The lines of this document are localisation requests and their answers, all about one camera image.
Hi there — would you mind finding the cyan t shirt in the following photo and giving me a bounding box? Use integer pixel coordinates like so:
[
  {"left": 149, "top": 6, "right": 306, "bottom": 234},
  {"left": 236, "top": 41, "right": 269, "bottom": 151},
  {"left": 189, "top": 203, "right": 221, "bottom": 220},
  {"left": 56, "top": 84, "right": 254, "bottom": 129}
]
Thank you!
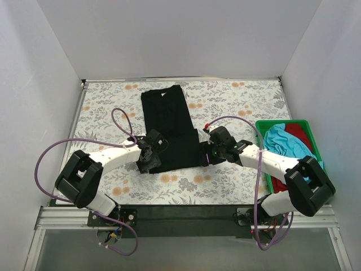
[{"left": 263, "top": 123, "right": 324, "bottom": 181}]

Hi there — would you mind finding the aluminium frame rail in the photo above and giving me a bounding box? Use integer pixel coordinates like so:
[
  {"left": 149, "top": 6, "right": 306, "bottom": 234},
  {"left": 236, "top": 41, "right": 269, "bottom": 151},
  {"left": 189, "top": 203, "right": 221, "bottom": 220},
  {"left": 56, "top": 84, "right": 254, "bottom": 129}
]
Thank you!
[{"left": 36, "top": 206, "right": 339, "bottom": 229}]

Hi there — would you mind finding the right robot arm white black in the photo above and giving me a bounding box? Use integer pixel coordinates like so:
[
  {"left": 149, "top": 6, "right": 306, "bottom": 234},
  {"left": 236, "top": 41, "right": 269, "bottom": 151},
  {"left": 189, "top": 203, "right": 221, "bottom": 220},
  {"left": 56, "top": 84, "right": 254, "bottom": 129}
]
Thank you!
[{"left": 200, "top": 124, "right": 336, "bottom": 225}]

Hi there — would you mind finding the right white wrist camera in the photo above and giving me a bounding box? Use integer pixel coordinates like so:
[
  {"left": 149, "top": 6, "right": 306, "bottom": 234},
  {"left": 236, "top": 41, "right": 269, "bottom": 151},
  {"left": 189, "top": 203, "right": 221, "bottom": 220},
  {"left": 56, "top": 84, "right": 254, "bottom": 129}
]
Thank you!
[{"left": 203, "top": 123, "right": 218, "bottom": 142}]

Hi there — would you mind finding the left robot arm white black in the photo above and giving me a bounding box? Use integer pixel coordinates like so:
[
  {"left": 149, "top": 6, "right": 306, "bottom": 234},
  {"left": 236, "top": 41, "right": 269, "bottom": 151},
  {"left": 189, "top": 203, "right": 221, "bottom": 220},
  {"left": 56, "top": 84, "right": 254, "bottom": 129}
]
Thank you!
[{"left": 55, "top": 129, "right": 169, "bottom": 226}]

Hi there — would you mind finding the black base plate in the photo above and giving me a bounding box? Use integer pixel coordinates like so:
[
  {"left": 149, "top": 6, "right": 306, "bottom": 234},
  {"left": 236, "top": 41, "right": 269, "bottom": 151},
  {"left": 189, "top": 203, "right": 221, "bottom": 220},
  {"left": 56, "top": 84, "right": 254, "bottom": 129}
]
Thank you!
[
  {"left": 87, "top": 208, "right": 138, "bottom": 227},
  {"left": 232, "top": 207, "right": 285, "bottom": 226}
]

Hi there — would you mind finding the red t shirt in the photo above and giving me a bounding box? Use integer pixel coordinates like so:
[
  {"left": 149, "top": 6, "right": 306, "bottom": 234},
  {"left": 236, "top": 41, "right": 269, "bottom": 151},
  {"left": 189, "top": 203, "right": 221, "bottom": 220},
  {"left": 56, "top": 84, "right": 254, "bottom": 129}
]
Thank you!
[{"left": 272, "top": 121, "right": 314, "bottom": 194}]

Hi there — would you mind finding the black t shirt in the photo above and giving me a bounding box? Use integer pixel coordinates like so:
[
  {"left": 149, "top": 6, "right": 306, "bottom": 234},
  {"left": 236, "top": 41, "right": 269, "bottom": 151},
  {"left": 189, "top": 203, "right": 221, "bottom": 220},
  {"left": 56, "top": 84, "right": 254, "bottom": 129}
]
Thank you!
[{"left": 141, "top": 85, "right": 200, "bottom": 174}]

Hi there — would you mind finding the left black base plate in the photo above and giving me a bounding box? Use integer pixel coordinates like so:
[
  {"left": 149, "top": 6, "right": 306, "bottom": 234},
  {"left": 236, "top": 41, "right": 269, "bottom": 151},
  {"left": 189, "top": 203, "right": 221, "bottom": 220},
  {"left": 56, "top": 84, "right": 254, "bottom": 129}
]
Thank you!
[{"left": 87, "top": 208, "right": 138, "bottom": 227}]

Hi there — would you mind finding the green plastic bin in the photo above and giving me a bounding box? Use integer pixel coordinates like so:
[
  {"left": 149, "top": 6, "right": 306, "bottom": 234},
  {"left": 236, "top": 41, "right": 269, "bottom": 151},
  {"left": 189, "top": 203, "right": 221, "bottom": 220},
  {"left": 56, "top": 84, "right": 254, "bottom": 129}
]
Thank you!
[{"left": 255, "top": 119, "right": 335, "bottom": 199}]

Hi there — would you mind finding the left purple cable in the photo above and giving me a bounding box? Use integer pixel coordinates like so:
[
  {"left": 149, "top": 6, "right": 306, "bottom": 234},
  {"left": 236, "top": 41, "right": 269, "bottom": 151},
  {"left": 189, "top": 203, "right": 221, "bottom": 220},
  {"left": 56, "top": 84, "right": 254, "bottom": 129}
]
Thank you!
[{"left": 34, "top": 107, "right": 139, "bottom": 257}]

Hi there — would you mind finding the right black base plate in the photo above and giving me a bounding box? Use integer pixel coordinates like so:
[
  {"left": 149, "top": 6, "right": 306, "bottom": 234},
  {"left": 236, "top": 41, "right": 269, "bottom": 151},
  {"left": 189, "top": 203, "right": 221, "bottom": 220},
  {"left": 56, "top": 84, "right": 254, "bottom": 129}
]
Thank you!
[{"left": 232, "top": 207, "right": 285, "bottom": 226}]

